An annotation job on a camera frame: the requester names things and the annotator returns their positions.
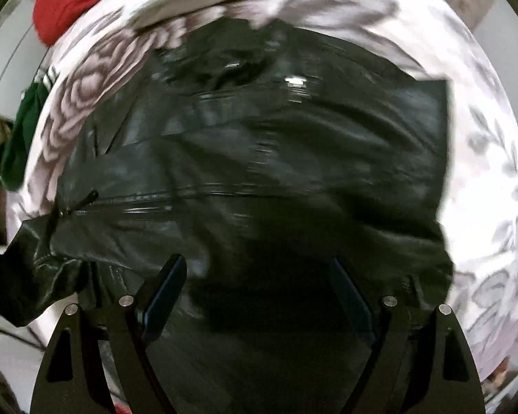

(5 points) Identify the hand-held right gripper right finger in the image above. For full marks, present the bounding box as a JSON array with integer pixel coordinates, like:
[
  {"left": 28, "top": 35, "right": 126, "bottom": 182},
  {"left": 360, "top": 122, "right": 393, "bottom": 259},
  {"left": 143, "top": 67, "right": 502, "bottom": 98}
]
[{"left": 330, "top": 257, "right": 487, "bottom": 414}]

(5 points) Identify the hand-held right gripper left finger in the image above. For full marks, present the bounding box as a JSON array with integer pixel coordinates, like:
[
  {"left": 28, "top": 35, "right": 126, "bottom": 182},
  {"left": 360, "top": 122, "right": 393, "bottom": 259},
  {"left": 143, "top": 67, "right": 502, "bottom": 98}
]
[{"left": 29, "top": 254, "right": 188, "bottom": 414}]

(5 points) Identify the black leather jacket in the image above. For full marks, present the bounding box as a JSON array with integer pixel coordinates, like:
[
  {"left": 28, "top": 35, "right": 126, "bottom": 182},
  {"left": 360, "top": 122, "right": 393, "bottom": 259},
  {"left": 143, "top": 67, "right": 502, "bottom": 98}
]
[{"left": 0, "top": 21, "right": 455, "bottom": 414}]

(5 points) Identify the floral printed bed sheet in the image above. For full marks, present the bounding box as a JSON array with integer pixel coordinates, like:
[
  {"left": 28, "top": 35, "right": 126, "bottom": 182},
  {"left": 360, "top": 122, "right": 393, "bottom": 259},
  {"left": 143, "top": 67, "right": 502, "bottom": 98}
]
[{"left": 6, "top": 0, "right": 518, "bottom": 380}]

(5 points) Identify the green garment with white stripes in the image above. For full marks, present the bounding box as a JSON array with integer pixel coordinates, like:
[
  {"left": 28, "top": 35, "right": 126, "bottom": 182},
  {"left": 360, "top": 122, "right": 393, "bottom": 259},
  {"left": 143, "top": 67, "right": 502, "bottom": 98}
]
[{"left": 0, "top": 67, "right": 59, "bottom": 190}]

